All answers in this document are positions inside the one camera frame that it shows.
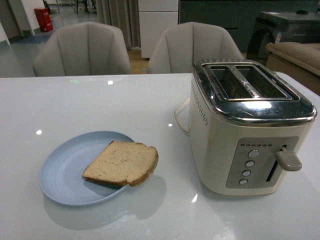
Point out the black computer mouse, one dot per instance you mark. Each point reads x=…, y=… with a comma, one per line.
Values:
x=302, y=12

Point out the beige sofa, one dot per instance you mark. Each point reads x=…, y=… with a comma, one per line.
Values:
x=301, y=61

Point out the right grey upholstered chair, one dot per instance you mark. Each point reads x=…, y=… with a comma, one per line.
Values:
x=178, y=48

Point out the dark grey kitchen counter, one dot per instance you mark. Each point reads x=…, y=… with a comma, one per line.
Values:
x=237, y=16

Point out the grey upholstered chair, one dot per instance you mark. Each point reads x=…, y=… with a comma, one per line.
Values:
x=83, y=49
x=178, y=48

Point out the slice of brown bread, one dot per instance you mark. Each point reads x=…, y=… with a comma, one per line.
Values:
x=121, y=164

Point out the red bin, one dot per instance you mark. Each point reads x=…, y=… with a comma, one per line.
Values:
x=43, y=17

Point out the dark grey side cabinet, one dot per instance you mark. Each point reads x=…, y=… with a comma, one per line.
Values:
x=276, y=27

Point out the cream and chrome toaster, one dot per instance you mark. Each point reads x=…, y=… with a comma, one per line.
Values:
x=246, y=125

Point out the white cabinet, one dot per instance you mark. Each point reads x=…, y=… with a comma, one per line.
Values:
x=154, y=17

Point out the grey curtain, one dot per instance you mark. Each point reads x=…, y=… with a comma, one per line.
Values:
x=123, y=14

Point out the light blue round plate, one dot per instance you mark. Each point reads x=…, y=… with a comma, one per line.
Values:
x=61, y=178

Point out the left grey upholstered chair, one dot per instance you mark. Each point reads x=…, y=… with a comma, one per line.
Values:
x=83, y=49

